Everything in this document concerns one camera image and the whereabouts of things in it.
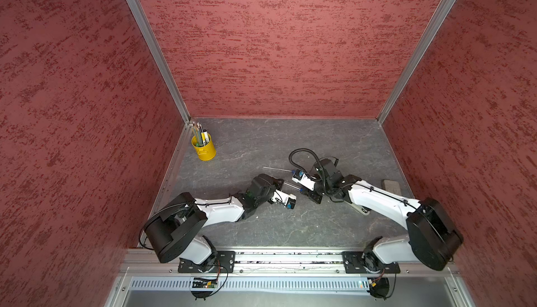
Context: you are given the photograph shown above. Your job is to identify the left aluminium corner post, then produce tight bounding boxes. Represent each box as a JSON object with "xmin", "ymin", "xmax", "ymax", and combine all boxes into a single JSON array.
[{"xmin": 126, "ymin": 0, "xmax": 191, "ymax": 124}]

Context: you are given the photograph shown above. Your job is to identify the aluminium corner post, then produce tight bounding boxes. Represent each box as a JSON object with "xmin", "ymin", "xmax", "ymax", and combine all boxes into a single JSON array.
[
  {"xmin": 126, "ymin": 0, "xmax": 191, "ymax": 124},
  {"xmin": 376, "ymin": 0, "xmax": 457, "ymax": 125}
]

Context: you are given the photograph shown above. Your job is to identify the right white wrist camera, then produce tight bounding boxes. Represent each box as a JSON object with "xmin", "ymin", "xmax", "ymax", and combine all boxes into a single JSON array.
[{"xmin": 292, "ymin": 169, "xmax": 315, "ymax": 191}]

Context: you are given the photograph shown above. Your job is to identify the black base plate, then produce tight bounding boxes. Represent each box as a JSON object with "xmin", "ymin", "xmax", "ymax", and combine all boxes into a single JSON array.
[
  {"xmin": 341, "ymin": 251, "xmax": 401, "ymax": 275},
  {"xmin": 178, "ymin": 251, "xmax": 236, "ymax": 275}
]

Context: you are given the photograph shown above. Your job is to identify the yellow pen cup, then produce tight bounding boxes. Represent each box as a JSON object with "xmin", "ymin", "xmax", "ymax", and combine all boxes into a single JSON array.
[{"xmin": 191, "ymin": 136, "xmax": 217, "ymax": 161}]

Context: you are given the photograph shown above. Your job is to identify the white black stapler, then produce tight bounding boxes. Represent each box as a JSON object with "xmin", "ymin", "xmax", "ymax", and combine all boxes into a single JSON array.
[{"xmin": 351, "ymin": 204, "xmax": 371, "ymax": 215}]

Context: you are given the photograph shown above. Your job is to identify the white slotted cable duct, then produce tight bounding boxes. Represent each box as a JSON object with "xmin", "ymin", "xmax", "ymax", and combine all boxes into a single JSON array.
[{"xmin": 129, "ymin": 276, "xmax": 369, "ymax": 295}]

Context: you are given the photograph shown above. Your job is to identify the pens in cup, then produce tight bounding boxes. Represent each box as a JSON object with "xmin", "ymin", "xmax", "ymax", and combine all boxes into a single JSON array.
[{"xmin": 190, "ymin": 120, "xmax": 210, "ymax": 147}]

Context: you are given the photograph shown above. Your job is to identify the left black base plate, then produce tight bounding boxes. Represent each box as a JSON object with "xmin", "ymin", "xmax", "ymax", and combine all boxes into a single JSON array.
[{"xmin": 178, "ymin": 251, "xmax": 236, "ymax": 275}]

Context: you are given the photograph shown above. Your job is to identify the base wiring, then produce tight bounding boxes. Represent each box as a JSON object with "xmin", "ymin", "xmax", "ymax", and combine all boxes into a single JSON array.
[
  {"xmin": 367, "ymin": 268, "xmax": 397, "ymax": 300},
  {"xmin": 188, "ymin": 260, "xmax": 229, "ymax": 300}
]

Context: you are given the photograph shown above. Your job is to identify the grey sponge block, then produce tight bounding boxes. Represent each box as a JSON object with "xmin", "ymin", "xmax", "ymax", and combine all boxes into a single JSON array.
[{"xmin": 381, "ymin": 180, "xmax": 403, "ymax": 196}]

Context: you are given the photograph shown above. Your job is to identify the aluminium front rail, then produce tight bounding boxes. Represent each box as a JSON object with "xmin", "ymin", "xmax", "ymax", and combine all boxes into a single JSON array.
[{"xmin": 120, "ymin": 247, "xmax": 460, "ymax": 278}]

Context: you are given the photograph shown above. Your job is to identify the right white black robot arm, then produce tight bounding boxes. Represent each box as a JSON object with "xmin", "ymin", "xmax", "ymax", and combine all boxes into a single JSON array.
[{"xmin": 296, "ymin": 159, "xmax": 464, "ymax": 273}]

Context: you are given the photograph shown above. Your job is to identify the right base wiring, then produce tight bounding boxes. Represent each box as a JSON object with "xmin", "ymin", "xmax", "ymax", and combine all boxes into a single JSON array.
[{"xmin": 367, "ymin": 268, "xmax": 397, "ymax": 300}]

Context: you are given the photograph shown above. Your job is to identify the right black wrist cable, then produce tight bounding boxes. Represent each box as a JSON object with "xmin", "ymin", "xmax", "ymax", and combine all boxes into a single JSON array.
[{"xmin": 288, "ymin": 147, "xmax": 341, "ymax": 203}]

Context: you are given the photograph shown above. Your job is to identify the clear test tube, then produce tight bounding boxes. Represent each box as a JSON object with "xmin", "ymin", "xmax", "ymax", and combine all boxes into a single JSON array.
[
  {"xmin": 262, "ymin": 167, "xmax": 292, "ymax": 173},
  {"xmin": 284, "ymin": 182, "xmax": 302, "ymax": 191}
]

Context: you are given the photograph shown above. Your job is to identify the left base wiring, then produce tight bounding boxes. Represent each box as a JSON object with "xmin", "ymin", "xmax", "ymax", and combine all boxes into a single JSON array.
[{"xmin": 188, "ymin": 260, "xmax": 229, "ymax": 300}]

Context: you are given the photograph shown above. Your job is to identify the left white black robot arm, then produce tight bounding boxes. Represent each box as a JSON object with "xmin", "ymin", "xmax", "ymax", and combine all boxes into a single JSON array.
[{"xmin": 141, "ymin": 174, "xmax": 296, "ymax": 272}]

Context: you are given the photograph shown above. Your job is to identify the right aluminium corner post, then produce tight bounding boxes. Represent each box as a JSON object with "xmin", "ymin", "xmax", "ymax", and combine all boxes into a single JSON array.
[{"xmin": 376, "ymin": 0, "xmax": 457, "ymax": 125}]

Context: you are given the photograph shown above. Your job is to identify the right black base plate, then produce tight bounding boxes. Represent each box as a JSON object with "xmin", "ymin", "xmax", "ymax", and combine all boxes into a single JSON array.
[{"xmin": 341, "ymin": 251, "xmax": 401, "ymax": 275}]

